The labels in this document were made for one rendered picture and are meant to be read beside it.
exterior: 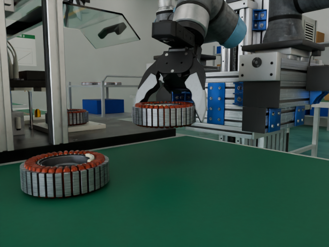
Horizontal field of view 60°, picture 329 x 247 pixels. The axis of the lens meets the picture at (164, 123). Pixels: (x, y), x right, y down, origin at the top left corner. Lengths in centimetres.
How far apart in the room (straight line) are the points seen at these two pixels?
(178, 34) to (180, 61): 6
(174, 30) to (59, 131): 30
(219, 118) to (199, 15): 70
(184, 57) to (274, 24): 66
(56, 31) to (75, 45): 615
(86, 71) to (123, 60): 104
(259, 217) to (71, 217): 19
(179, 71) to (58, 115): 25
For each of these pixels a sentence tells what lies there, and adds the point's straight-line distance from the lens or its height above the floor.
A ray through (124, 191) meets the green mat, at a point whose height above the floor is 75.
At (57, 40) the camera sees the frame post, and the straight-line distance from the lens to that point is 61.
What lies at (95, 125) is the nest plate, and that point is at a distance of 77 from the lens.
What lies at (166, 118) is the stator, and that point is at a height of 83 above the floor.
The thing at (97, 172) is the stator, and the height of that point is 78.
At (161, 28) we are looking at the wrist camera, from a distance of 49.
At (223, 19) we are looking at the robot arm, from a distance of 69.
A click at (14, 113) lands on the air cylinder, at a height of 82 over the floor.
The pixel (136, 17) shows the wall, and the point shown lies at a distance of 775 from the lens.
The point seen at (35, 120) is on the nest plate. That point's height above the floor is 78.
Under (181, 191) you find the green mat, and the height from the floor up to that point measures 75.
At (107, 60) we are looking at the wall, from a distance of 709.
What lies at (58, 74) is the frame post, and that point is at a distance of 60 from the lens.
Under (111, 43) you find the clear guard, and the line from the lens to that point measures 90.
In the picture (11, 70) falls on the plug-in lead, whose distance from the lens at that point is 79.
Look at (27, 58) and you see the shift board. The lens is 636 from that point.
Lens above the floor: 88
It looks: 7 degrees down
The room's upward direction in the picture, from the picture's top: straight up
